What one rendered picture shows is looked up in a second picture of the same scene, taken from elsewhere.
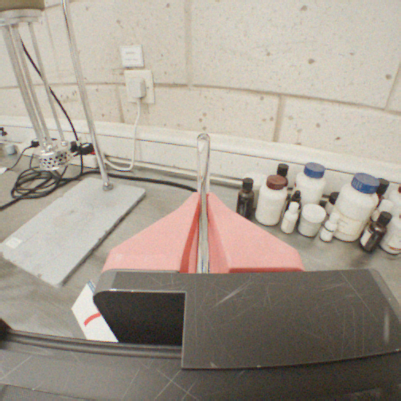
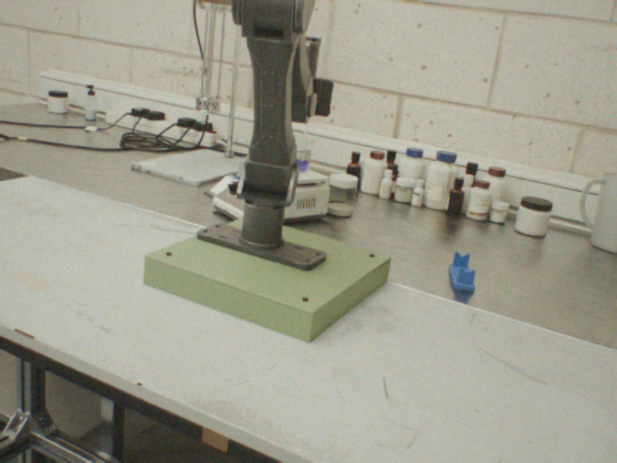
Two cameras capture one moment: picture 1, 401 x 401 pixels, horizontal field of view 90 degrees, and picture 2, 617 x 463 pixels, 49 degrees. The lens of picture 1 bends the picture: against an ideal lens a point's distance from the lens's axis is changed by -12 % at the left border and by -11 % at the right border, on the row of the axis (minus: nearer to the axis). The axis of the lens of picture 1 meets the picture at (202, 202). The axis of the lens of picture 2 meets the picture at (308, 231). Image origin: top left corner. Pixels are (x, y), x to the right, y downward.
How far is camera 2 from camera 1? 1.26 m
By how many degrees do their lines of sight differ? 20
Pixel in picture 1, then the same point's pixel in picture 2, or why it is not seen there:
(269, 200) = (369, 166)
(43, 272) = (184, 176)
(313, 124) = (427, 121)
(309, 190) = (407, 166)
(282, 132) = (401, 129)
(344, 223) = (430, 190)
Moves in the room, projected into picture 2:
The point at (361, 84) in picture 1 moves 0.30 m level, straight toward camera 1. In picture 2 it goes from (464, 86) to (392, 86)
